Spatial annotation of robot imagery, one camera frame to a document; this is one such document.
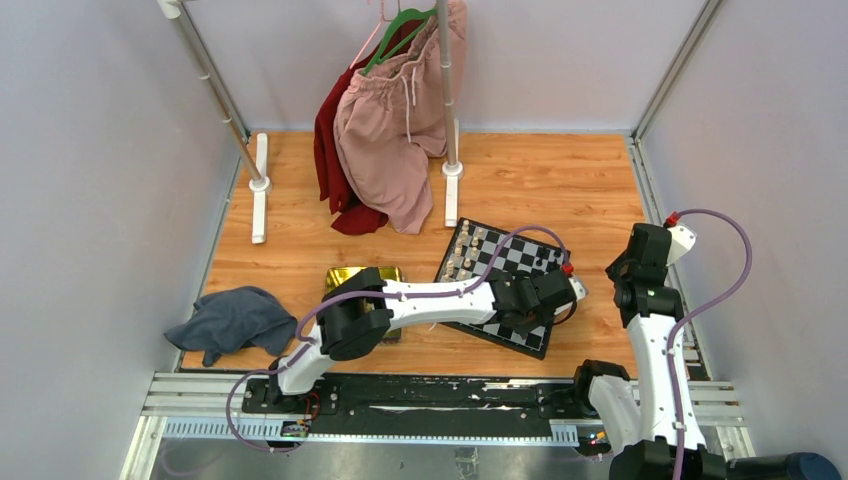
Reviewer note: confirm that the pink shorts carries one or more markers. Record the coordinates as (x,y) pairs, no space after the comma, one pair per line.
(390,123)

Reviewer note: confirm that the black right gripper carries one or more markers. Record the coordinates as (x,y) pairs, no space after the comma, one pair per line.
(614,269)

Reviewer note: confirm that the white clothes rack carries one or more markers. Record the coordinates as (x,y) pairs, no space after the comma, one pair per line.
(256,163)

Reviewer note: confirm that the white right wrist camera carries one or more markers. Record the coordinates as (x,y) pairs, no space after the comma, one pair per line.
(683,240)

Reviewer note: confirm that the dark blue cylinder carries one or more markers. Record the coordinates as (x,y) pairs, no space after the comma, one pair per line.
(792,466)

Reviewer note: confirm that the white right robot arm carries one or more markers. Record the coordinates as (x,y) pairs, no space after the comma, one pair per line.
(651,426)

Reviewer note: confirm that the dark red garment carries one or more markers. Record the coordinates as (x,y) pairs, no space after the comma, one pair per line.
(352,216)

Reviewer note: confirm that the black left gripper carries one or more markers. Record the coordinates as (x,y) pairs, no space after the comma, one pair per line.
(524,328)

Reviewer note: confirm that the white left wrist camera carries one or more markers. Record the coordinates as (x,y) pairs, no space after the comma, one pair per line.
(580,290)

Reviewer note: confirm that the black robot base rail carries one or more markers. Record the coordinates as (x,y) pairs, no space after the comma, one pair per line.
(371,408)

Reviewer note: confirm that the black and white chessboard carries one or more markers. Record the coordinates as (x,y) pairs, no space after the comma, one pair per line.
(517,254)

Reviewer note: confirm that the grey blue cloth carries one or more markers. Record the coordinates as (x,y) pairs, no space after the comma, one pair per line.
(226,322)

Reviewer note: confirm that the gold metal tin tray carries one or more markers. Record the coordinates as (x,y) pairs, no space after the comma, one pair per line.
(357,313)

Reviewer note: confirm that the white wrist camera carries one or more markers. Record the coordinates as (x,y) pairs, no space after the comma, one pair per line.
(683,240)
(580,290)

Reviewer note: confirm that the pink clothes hanger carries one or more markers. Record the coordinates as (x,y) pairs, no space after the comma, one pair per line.
(367,51)

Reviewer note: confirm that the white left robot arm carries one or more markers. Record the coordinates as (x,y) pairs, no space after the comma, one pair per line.
(469,302)

